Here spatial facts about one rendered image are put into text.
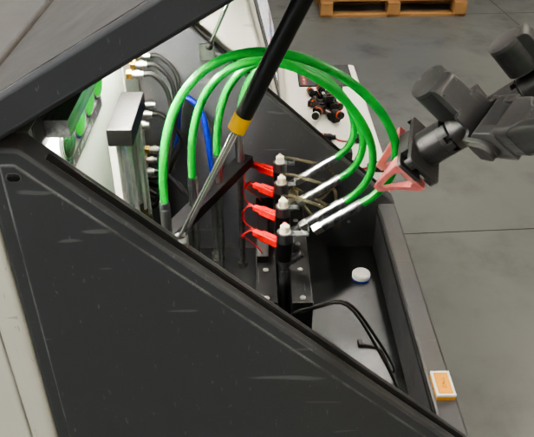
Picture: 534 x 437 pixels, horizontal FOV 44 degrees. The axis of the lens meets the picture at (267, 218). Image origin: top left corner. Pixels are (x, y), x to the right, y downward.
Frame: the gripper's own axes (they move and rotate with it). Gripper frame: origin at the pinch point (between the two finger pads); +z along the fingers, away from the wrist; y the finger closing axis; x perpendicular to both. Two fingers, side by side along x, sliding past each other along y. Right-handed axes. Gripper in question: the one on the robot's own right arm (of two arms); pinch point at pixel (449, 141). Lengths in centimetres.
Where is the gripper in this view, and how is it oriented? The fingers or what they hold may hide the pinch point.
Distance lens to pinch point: 123.1
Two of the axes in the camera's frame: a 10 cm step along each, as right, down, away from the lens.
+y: -6.8, -6.8, -2.8
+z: -7.0, 4.8, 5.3
